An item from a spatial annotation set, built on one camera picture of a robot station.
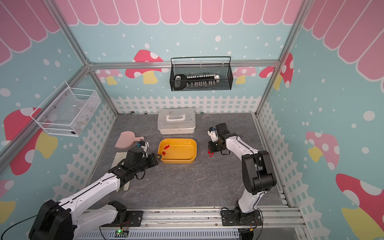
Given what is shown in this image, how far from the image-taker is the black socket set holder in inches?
35.0

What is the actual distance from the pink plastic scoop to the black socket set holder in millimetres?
456

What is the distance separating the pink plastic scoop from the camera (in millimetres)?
1042

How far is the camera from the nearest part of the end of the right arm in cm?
69

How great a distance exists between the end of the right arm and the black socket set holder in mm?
273

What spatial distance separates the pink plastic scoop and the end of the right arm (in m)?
0.51
